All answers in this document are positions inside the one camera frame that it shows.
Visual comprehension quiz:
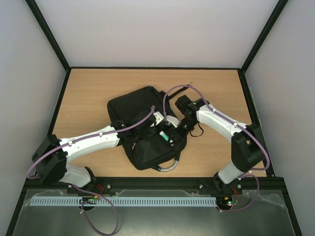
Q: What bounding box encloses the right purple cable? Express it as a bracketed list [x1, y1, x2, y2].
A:
[162, 85, 271, 212]

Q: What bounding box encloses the black student backpack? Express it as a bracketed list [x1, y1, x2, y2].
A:
[107, 86, 187, 173]

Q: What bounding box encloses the white glue stick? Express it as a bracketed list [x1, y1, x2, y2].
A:
[159, 131, 171, 143]

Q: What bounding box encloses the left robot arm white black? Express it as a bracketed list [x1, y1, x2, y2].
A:
[27, 106, 161, 187]

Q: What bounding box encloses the black frame rail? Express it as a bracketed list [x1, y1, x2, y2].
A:
[23, 177, 288, 196]

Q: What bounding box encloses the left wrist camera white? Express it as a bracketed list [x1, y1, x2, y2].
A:
[153, 112, 164, 125]

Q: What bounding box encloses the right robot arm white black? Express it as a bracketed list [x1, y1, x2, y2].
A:
[171, 95, 270, 193]

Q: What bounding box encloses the light blue cable duct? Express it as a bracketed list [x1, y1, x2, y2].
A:
[30, 196, 217, 207]

